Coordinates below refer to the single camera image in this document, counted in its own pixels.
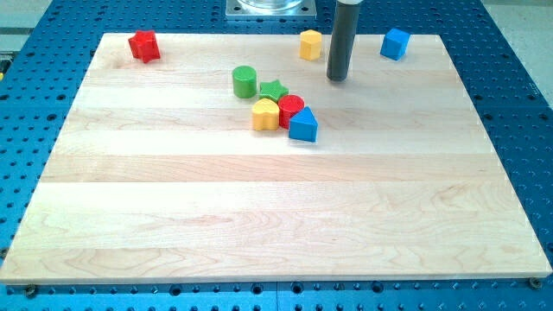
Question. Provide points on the yellow heart block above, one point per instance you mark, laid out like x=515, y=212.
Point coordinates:
x=265, y=115

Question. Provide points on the light wooden board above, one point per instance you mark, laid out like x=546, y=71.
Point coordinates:
x=158, y=176

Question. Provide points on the left board corner screw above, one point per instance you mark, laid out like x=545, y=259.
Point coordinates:
x=30, y=291

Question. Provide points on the board corner screw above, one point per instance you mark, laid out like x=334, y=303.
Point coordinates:
x=30, y=291
x=535, y=283

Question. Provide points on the right board corner screw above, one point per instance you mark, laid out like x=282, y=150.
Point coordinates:
x=535, y=283

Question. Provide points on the blue triangle block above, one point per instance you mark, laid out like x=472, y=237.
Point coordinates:
x=303, y=126

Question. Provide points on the red cylinder block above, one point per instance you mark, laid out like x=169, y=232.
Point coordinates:
x=289, y=105

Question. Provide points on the green star block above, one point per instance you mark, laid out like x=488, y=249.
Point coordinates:
x=272, y=90

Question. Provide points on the green cylinder block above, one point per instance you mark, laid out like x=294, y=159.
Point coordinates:
x=244, y=81

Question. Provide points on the yellow hexagon block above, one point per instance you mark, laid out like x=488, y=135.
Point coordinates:
x=310, y=44

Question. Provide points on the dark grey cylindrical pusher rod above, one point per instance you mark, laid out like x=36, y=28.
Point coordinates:
x=346, y=18

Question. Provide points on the blue cube block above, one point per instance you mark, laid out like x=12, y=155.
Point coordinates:
x=394, y=44

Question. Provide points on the red star block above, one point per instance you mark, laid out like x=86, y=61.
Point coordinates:
x=143, y=46

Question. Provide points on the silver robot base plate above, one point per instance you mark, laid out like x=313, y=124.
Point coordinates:
x=269, y=9

